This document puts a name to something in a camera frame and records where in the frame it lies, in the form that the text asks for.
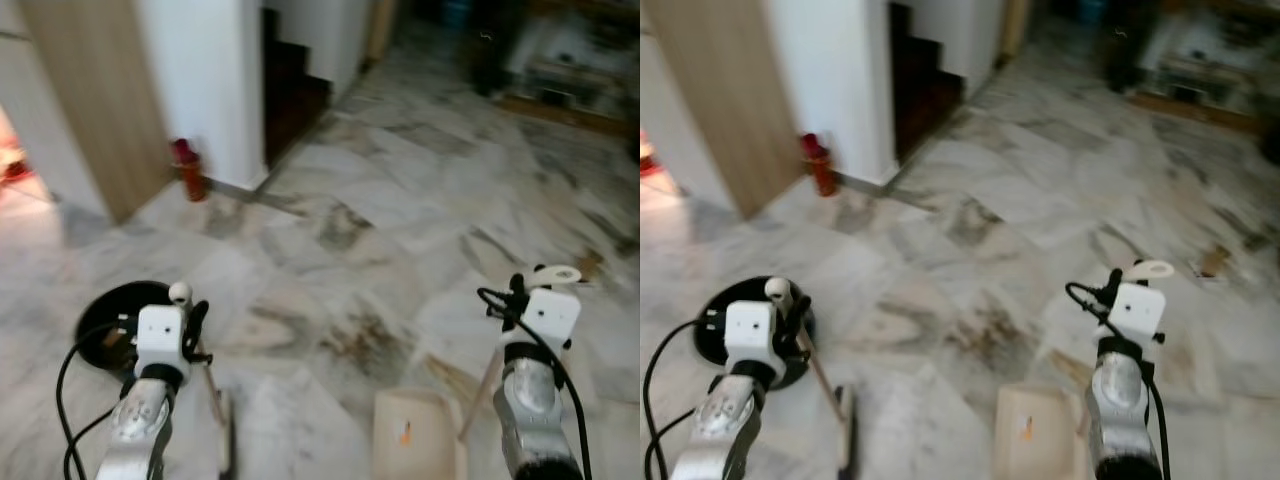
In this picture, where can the red cylindrical canister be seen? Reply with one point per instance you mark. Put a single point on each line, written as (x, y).
(190, 175)
(820, 170)

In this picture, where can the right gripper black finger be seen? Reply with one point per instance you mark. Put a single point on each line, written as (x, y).
(1113, 279)
(516, 286)

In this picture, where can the dark wooden staircase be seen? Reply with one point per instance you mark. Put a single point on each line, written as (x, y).
(290, 100)
(920, 95)

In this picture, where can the black plastic bucket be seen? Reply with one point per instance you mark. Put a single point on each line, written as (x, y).
(110, 300)
(745, 288)

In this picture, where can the light wooden cabinet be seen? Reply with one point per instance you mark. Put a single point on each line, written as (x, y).
(730, 100)
(100, 100)

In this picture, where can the blurred low wooden furniture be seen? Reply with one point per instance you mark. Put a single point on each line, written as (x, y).
(570, 70)
(1200, 70)

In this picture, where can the small brown floor scrap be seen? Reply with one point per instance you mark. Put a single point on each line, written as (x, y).
(590, 264)
(1215, 262)

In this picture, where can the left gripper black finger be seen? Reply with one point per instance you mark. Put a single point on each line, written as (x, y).
(198, 314)
(800, 310)

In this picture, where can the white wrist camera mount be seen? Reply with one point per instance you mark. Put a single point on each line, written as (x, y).
(752, 335)
(162, 338)
(1138, 310)
(550, 315)

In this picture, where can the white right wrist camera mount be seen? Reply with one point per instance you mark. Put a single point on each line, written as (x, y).
(1138, 310)
(550, 315)

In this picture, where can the red bowl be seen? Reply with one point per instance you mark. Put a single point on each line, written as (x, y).
(10, 165)
(646, 163)

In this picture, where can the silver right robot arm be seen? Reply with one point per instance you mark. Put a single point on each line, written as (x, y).
(535, 410)
(1120, 410)

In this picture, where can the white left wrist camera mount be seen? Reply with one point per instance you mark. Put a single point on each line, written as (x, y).
(162, 338)
(752, 335)

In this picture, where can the wooden broom with white knob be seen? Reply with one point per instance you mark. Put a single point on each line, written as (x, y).
(180, 293)
(777, 290)

